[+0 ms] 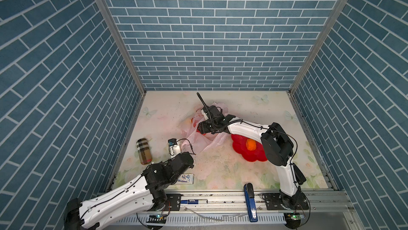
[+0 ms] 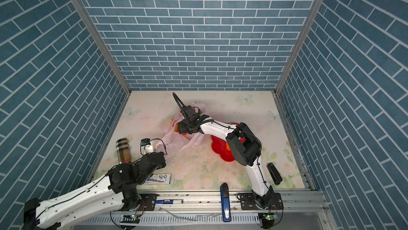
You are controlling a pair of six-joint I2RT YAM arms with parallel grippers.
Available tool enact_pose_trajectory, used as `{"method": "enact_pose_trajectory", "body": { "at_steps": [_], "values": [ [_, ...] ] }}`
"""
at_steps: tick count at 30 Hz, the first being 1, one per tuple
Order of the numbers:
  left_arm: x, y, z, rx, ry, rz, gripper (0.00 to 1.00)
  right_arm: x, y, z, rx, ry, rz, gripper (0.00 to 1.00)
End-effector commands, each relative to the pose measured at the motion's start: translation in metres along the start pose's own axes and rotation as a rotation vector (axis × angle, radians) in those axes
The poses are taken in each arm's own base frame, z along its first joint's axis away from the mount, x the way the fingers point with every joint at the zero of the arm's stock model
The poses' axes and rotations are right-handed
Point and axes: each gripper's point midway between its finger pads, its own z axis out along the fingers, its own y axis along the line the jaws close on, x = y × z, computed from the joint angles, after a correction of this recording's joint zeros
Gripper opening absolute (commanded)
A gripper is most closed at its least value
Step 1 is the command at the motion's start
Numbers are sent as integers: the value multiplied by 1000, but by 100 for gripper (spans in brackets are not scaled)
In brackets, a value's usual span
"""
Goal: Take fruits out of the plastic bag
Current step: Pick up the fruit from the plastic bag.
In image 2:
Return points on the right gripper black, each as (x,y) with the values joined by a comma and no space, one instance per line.
(182,128)

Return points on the pink plastic fruit bag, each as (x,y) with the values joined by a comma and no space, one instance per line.
(173,140)

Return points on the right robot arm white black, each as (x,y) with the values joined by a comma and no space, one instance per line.
(259,184)

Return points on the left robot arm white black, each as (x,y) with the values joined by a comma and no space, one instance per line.
(116,190)

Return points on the red flower-shaped plate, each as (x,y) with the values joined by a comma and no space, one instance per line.
(223,148)

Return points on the toothpaste box white blue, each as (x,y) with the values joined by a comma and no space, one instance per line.
(156,179)

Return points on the plaid brown cylinder case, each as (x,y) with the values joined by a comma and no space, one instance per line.
(123,151)

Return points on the blue black stapler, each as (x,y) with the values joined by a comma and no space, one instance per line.
(225,202)

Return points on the black remote-like object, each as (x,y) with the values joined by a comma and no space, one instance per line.
(276,176)

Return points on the green circuit board left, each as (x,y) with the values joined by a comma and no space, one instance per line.
(130,219)

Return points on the green circuit board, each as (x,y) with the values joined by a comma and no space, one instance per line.
(268,216)
(130,219)

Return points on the green circuit board right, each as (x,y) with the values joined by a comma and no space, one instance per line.
(268,216)

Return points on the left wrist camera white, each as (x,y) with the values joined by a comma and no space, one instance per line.
(146,146)

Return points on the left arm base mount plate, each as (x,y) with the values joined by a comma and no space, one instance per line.
(148,202)

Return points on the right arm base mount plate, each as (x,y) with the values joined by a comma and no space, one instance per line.
(251,201)

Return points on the aluminium front rail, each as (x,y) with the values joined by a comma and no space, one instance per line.
(209,201)

